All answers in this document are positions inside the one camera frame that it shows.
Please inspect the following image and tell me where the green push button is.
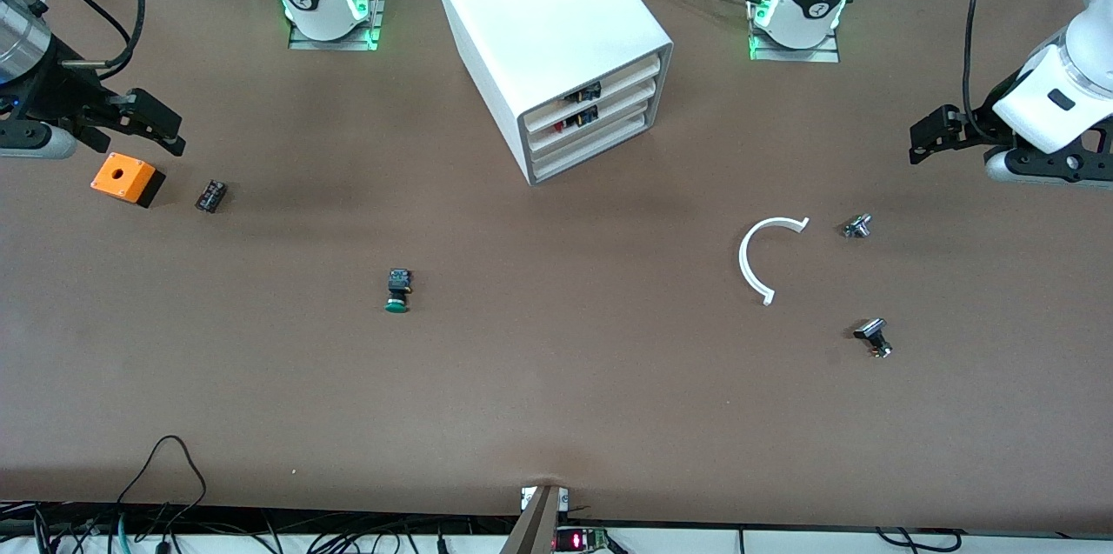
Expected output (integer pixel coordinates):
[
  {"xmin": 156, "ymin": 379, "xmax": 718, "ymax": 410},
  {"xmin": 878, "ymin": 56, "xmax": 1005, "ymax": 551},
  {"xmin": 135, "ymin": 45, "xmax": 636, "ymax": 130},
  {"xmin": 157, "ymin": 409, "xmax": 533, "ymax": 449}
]
[{"xmin": 383, "ymin": 269, "xmax": 413, "ymax": 313}]

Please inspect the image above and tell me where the lowest cream cabinet drawer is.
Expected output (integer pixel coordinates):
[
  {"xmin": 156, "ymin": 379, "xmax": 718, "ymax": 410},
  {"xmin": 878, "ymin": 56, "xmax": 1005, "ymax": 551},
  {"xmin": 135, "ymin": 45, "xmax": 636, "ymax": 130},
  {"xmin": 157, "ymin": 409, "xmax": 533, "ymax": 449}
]
[{"xmin": 529, "ymin": 102, "xmax": 666, "ymax": 183}]

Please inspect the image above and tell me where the orange button box black base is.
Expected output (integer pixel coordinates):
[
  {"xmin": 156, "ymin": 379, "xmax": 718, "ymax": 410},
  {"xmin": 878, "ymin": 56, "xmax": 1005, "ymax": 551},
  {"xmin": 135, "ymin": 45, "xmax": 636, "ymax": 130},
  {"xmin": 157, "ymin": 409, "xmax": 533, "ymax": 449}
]
[{"xmin": 90, "ymin": 152, "xmax": 166, "ymax": 209}]

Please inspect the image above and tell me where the middle cream cabinet drawer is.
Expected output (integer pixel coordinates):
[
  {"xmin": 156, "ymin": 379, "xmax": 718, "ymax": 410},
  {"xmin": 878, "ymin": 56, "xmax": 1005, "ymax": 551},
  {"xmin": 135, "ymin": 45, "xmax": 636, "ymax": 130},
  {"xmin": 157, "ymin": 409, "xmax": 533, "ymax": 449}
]
[{"xmin": 524, "ymin": 77, "xmax": 663, "ymax": 157}]

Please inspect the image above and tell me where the highest cream cabinet drawer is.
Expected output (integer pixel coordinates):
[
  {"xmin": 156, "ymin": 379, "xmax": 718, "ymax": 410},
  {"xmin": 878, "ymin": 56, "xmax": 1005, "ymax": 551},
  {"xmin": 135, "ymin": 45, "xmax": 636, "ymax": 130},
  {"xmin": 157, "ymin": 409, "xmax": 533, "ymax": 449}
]
[{"xmin": 520, "ymin": 52, "xmax": 666, "ymax": 136}]

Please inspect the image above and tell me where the red stored push button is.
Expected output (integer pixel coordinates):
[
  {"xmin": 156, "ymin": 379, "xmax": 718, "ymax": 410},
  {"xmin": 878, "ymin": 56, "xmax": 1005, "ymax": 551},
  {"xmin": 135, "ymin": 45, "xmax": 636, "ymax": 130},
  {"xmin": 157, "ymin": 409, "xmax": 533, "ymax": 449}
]
[{"xmin": 551, "ymin": 104, "xmax": 601, "ymax": 130}]

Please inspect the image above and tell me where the white drawer cabinet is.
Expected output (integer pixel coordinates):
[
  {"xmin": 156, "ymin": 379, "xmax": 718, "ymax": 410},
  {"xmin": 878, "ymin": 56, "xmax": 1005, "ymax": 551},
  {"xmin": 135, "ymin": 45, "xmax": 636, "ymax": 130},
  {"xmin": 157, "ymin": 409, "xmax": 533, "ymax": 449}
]
[{"xmin": 430, "ymin": 0, "xmax": 675, "ymax": 187}]

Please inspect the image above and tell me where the white curved plastic strip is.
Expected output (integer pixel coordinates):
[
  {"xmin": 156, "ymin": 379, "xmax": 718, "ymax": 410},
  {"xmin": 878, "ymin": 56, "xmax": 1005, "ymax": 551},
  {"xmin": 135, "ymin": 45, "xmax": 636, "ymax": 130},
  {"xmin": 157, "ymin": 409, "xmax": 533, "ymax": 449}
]
[{"xmin": 738, "ymin": 216, "xmax": 810, "ymax": 307}]

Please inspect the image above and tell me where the device with red display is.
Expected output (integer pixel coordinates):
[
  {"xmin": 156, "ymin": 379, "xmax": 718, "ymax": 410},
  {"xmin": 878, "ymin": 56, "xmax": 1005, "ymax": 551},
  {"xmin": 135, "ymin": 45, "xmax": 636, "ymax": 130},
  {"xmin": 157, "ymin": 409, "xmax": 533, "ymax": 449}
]
[{"xmin": 555, "ymin": 526, "xmax": 611, "ymax": 553}]

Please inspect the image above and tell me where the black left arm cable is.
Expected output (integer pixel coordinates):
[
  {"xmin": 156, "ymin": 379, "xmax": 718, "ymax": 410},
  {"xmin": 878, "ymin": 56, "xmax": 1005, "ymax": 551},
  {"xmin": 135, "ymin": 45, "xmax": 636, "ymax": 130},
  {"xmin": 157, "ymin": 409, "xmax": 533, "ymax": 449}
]
[{"xmin": 961, "ymin": 0, "xmax": 1003, "ymax": 142}]

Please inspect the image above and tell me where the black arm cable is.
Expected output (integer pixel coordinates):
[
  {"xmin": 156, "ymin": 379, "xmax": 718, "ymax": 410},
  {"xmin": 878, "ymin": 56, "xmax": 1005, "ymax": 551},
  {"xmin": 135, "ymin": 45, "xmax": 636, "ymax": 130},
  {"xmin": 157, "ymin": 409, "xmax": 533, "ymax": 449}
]
[
  {"xmin": 17, "ymin": 0, "xmax": 149, "ymax": 81},
  {"xmin": 961, "ymin": 0, "xmax": 1003, "ymax": 142}
]

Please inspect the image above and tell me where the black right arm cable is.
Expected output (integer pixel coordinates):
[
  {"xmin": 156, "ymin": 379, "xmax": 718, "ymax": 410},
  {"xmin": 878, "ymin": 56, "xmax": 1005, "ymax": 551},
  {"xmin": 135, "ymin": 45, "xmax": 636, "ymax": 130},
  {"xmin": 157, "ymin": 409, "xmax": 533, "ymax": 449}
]
[{"xmin": 17, "ymin": 0, "xmax": 149, "ymax": 81}]

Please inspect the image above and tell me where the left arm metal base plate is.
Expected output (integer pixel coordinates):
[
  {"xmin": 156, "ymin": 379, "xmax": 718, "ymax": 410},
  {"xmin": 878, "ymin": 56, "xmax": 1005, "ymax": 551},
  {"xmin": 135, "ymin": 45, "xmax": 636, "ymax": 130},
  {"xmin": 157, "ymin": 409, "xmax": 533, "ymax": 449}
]
[{"xmin": 748, "ymin": 0, "xmax": 842, "ymax": 63}]

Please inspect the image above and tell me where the black head selector switch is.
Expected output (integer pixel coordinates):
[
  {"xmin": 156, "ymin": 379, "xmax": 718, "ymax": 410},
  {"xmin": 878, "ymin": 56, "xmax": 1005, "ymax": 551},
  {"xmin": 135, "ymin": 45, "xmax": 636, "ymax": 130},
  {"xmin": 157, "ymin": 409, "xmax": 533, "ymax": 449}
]
[{"xmin": 853, "ymin": 318, "xmax": 894, "ymax": 359}]

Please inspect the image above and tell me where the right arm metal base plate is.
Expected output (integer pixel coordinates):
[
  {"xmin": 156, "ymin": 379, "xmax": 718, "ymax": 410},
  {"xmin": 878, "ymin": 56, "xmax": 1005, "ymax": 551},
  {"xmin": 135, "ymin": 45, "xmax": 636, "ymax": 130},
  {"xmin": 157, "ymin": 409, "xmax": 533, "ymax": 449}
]
[{"xmin": 289, "ymin": 0, "xmax": 388, "ymax": 50}]

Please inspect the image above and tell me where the black looped cable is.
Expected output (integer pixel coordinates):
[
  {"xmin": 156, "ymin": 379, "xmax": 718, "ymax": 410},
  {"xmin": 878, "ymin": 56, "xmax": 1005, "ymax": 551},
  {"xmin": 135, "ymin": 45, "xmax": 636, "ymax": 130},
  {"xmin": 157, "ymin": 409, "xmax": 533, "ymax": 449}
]
[{"xmin": 117, "ymin": 436, "xmax": 208, "ymax": 510}]

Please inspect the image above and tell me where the black cable under table edge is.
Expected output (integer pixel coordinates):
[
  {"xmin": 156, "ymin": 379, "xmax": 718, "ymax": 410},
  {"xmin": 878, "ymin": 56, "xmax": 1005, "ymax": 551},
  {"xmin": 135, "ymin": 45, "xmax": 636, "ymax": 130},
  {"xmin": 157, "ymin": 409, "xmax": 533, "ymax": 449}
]
[{"xmin": 874, "ymin": 526, "xmax": 966, "ymax": 552}]

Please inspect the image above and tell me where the grey camera mounting post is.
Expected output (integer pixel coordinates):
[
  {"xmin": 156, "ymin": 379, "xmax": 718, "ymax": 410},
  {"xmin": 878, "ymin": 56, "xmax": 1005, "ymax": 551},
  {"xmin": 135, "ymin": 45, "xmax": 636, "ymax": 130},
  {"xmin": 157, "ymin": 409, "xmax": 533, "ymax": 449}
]
[{"xmin": 500, "ymin": 484, "xmax": 562, "ymax": 554}]

